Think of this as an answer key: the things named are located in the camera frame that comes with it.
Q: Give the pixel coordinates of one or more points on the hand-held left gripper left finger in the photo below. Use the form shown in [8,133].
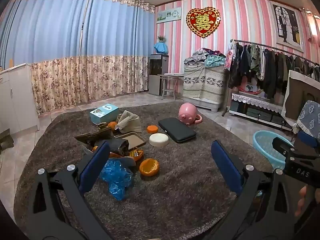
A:
[96,165]

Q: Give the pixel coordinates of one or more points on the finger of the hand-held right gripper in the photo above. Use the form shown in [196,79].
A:
[282,145]
[306,138]

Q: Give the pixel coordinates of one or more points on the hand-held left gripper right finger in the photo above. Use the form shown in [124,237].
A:
[226,165]

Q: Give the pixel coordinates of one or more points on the light blue plastic basket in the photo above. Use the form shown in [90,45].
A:
[265,145]

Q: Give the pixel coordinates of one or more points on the dark patterned snack wrapper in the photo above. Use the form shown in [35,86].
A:
[96,135]

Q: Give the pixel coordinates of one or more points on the person's right hand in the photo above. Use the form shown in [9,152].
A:
[300,202]

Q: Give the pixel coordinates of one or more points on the blue flower patterned cloth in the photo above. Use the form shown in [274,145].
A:
[311,116]

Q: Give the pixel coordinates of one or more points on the blue plastic bag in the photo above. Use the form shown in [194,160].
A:
[115,177]

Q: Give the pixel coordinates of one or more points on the dark grey wrapper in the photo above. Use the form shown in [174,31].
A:
[118,146]

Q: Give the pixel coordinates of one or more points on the low dark cabinet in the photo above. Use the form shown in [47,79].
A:
[260,116]

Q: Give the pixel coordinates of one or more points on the folded brown table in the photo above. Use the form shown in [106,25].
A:
[297,100]

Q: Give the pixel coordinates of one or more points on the orange peel piece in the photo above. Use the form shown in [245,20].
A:
[137,155]

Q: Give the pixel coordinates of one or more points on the small tangerine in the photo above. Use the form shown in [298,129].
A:
[112,125]

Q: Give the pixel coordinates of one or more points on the golden metal tray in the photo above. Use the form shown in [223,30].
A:
[135,140]

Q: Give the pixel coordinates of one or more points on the grey shaggy carpet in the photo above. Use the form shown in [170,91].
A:
[180,180]

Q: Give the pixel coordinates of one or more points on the teal tissue box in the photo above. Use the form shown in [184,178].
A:
[102,115]

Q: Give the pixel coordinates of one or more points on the hollow orange peel half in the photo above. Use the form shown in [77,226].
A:
[149,167]

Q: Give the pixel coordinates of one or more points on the beige crumpled bag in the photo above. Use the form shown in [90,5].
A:
[130,121]

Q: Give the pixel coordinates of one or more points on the white lace cloth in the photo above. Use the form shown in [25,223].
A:
[250,100]

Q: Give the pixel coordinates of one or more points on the black zip case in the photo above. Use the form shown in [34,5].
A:
[176,130]

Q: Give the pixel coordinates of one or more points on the grey washing machine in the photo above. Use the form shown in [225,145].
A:
[210,105]

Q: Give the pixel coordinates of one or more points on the pink pig mug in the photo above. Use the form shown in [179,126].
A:
[187,112]

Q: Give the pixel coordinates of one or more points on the orange round lid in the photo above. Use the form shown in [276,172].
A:
[152,129]

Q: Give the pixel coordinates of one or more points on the white round lid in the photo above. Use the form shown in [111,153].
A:
[158,140]

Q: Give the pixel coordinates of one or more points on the row of hanging clothes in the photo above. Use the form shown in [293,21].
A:
[267,65]

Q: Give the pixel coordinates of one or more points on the beige patterned cover cloth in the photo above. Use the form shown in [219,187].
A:
[203,82]

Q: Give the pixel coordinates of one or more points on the dark cloth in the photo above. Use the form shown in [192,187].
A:
[6,142]

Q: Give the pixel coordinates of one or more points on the white cabinet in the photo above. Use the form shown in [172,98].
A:
[17,100]

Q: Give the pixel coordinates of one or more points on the metal clothes rack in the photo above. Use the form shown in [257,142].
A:
[260,45]

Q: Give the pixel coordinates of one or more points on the pink hanging bag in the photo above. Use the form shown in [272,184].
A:
[228,57]

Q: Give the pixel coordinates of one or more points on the small white side table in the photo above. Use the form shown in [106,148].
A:
[170,76]

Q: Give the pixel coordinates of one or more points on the grey water dispenser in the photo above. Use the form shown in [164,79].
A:
[157,75]

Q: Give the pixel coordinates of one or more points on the pile of folded clothes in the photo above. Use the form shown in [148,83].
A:
[205,57]

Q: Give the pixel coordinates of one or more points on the pink curtain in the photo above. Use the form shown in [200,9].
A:
[312,25]

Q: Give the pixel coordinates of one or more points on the blue and floral curtain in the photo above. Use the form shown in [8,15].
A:
[117,50]
[45,55]

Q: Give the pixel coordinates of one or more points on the blue bottle cover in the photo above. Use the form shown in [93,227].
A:
[160,47]

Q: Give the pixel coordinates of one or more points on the small potted plant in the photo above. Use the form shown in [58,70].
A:
[161,39]

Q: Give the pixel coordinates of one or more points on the red gold heart decoration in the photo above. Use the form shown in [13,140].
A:
[203,21]

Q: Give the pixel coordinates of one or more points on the framed couple wall poster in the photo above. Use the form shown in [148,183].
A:
[287,25]

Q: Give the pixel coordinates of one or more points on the landscape wall picture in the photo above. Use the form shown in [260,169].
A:
[168,15]

